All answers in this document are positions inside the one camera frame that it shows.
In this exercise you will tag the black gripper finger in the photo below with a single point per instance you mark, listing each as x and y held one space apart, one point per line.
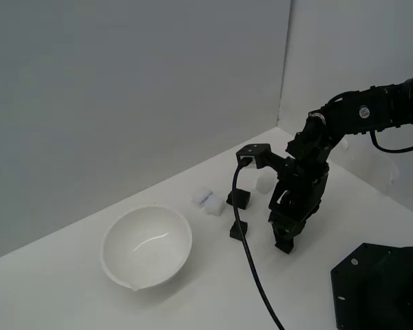
278 232
292 239

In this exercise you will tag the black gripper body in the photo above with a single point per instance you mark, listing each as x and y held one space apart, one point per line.
299 196

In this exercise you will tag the black foam cube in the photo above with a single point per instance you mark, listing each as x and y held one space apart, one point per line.
234 232
244 199
285 250

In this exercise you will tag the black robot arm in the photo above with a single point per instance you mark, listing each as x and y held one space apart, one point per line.
382 106

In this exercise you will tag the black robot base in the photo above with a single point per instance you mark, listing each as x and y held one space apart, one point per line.
371 285

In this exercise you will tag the white bowl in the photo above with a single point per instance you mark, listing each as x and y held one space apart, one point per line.
148 261

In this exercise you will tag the white foam cube blue print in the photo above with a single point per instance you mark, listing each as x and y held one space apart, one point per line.
200 196

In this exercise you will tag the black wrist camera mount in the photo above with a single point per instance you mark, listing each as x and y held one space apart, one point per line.
254 151

